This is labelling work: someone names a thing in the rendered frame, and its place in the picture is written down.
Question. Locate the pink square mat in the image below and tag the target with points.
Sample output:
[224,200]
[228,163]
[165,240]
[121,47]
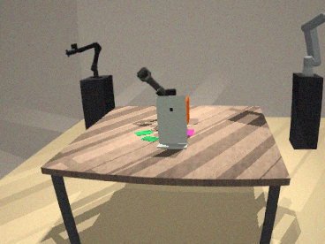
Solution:
[190,132]

